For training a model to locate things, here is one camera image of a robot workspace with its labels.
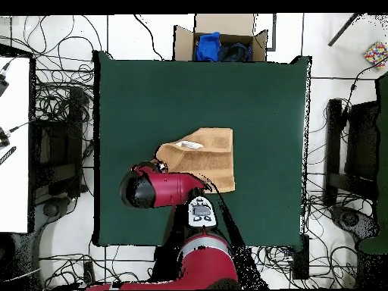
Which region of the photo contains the orange terry towel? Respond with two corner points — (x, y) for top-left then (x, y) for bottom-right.
(151, 127), (236, 194)

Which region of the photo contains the colourful dotted item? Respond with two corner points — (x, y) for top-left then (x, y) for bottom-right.
(363, 40), (388, 70)

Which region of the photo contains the dark green table cloth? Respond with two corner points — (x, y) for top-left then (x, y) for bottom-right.
(92, 50), (311, 247)

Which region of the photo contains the grey stand base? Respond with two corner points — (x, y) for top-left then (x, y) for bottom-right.
(330, 205), (380, 240)
(33, 196), (77, 234)

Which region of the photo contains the black power strip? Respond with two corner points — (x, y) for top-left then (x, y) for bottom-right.
(83, 260), (97, 287)

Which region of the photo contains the white table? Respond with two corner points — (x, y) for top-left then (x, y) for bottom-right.
(0, 55), (33, 234)

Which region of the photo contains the blue cloth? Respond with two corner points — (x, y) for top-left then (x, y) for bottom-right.
(195, 31), (221, 62)

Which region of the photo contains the dark navy cloth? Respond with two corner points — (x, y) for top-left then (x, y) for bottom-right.
(218, 41), (254, 62)

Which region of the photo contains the brown cardboard box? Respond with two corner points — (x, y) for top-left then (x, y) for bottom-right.
(173, 13), (268, 62)

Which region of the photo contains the black box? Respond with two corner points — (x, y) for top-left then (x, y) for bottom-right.
(292, 234), (311, 280)

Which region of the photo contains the thin black bar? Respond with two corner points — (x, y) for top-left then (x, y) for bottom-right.
(327, 13), (361, 47)

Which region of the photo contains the black stand frame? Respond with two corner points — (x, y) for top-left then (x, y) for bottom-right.
(31, 86), (90, 199)
(324, 98), (380, 207)

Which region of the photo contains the black cable tangle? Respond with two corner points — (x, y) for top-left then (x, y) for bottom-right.
(0, 14), (105, 195)
(251, 242), (360, 289)
(304, 60), (388, 213)
(39, 239), (155, 290)

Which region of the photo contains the black ribbed strap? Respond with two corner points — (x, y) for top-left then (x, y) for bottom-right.
(0, 145), (17, 166)

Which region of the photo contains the black device with cable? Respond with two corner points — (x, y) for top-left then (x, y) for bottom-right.
(0, 119), (37, 149)

